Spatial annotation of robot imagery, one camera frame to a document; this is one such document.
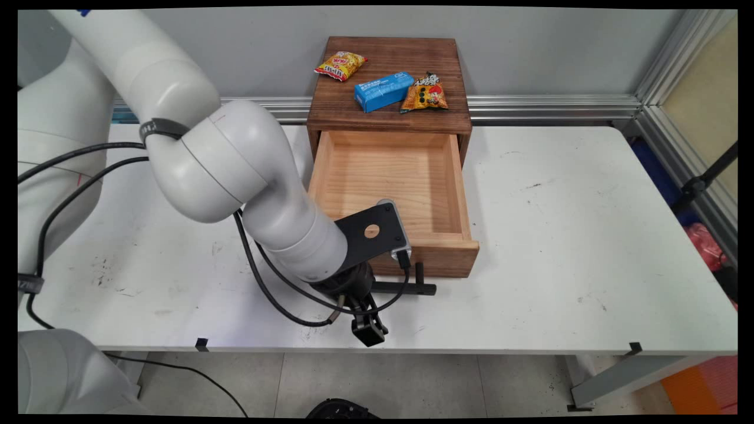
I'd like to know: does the black round floor object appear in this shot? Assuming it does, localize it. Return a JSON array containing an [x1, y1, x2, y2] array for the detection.
[[306, 398, 381, 419]]

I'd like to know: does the horizontal aluminium frame rail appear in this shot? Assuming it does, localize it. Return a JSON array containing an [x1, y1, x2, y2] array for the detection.
[[111, 94, 644, 125]]

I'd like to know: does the dark blue crate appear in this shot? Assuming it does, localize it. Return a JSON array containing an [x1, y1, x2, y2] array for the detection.
[[629, 138, 699, 228]]

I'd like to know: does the blue cardboard box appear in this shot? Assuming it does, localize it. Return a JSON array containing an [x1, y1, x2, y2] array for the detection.
[[354, 71, 415, 113]]

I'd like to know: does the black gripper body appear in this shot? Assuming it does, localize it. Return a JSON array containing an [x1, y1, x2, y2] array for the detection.
[[309, 262, 376, 308]]

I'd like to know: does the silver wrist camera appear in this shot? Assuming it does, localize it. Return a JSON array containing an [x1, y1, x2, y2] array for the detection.
[[376, 198, 413, 264]]

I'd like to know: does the orange snack bag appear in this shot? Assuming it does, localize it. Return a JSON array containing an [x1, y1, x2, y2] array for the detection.
[[400, 72, 449, 114]]

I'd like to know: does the grey table leg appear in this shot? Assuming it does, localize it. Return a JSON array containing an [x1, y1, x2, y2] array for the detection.
[[567, 353, 726, 412]]

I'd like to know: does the pink plastic bag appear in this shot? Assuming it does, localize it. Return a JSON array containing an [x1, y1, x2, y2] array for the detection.
[[684, 223, 729, 272]]

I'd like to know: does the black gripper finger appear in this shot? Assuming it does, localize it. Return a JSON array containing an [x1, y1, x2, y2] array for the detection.
[[351, 303, 390, 348], [357, 293, 382, 320]]

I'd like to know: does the black camera USB cable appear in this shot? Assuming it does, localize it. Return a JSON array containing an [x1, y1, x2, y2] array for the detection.
[[18, 141, 413, 316]]

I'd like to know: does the beige wall panel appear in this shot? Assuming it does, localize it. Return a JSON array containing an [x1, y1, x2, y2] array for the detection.
[[660, 16, 738, 202]]

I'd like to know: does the dark wooden drawer cabinet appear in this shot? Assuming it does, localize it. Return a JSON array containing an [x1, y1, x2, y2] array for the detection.
[[306, 37, 473, 170]]

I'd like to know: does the black floor cable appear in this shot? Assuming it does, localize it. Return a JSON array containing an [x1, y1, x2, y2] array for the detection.
[[105, 352, 249, 418]]

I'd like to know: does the light wooden drawer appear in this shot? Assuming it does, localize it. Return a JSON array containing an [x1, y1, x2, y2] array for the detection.
[[307, 130, 480, 297]]

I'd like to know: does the yellow red snack bag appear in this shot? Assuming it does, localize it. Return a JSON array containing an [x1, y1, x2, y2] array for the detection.
[[314, 51, 369, 82]]

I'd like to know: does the orange box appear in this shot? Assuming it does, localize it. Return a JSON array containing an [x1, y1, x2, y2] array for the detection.
[[660, 356, 738, 415]]

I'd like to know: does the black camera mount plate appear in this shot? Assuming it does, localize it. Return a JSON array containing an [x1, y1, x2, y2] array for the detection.
[[334, 203, 408, 273]]

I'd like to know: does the upright aluminium frame profile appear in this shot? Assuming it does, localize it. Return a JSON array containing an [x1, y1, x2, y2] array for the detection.
[[631, 9, 738, 261]]

